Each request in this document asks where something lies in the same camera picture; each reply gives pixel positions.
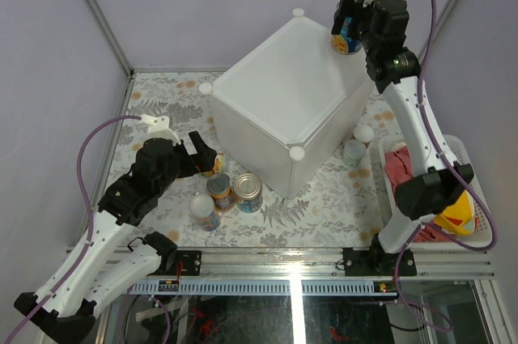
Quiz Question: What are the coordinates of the clear lid green jar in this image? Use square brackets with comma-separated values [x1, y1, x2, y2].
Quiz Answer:
[342, 139, 367, 166]

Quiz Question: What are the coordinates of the white lid yellow jar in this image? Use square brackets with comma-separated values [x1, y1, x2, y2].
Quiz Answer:
[353, 125, 375, 147]

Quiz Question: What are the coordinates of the pink cloth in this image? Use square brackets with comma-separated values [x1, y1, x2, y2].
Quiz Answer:
[384, 146, 413, 193]

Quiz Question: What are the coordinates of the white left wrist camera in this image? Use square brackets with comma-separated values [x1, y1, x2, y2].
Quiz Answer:
[140, 114, 180, 145]

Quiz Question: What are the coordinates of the blue soup can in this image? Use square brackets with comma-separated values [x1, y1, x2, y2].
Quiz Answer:
[233, 173, 263, 214]
[331, 16, 361, 55]

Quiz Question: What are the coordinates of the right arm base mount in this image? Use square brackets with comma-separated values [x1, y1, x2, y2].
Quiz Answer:
[335, 246, 417, 277]

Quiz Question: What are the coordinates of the white cube counter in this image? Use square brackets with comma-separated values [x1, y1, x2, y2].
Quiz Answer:
[208, 16, 374, 199]

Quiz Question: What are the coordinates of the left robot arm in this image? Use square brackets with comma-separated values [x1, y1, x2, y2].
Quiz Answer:
[14, 131, 216, 343]

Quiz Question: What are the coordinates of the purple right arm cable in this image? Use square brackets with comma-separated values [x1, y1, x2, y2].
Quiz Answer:
[384, 0, 498, 333]

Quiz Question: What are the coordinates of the aluminium front rail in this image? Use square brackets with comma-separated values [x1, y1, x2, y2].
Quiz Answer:
[64, 247, 497, 280]

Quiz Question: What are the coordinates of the white slotted cable duct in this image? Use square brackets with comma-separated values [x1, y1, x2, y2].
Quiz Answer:
[131, 279, 397, 297]

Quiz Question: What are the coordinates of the white plastic basket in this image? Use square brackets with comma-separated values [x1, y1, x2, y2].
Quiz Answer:
[378, 134, 492, 252]

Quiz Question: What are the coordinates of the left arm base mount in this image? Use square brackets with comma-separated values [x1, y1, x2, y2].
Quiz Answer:
[151, 250, 202, 277]

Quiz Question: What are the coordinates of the white lid orange can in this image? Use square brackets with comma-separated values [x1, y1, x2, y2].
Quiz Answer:
[189, 194, 220, 231]

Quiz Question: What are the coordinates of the yellow cloth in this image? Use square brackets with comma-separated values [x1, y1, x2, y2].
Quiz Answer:
[434, 192, 477, 236]

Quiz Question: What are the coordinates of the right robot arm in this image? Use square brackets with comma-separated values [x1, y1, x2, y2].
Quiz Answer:
[331, 0, 474, 275]

